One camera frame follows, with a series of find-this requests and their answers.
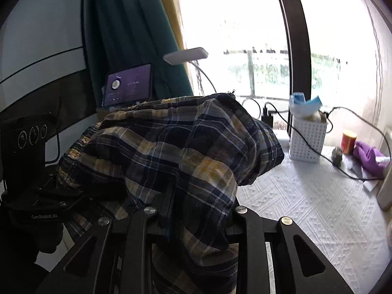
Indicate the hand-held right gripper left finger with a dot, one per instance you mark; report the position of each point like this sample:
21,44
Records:
144,229

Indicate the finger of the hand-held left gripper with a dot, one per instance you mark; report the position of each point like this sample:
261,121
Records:
61,196

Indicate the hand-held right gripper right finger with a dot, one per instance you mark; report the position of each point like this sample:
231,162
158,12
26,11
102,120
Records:
245,229

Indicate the plaid flannel shirt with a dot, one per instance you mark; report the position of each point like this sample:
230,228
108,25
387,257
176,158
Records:
171,147

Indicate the white textured tablecloth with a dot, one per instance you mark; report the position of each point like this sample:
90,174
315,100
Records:
306,208

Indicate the white perforated basket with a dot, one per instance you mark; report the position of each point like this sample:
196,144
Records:
307,142

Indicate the black charger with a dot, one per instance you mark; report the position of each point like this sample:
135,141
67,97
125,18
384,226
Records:
267,118

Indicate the small grey round gadget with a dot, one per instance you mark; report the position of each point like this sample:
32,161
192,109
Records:
337,156

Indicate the tablet with purple screen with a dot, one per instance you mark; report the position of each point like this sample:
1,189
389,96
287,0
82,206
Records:
128,85

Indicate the white paper sheet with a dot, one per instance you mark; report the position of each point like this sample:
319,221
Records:
371,184

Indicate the red can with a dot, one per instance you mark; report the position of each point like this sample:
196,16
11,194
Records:
349,142

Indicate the blue face mask pack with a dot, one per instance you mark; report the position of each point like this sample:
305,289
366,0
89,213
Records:
301,104

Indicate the purple cloth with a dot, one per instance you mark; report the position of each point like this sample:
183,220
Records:
367,156

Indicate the small white tube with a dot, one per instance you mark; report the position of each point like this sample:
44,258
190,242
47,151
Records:
382,159

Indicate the teal curtain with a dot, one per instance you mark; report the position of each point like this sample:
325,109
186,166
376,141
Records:
128,30

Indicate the white desk lamp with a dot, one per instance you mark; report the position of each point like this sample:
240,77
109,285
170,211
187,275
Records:
185,55

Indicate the yellow curtain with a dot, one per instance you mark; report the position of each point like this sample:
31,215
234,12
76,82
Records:
176,21

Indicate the dark window frame post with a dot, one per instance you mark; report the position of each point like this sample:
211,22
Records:
295,52

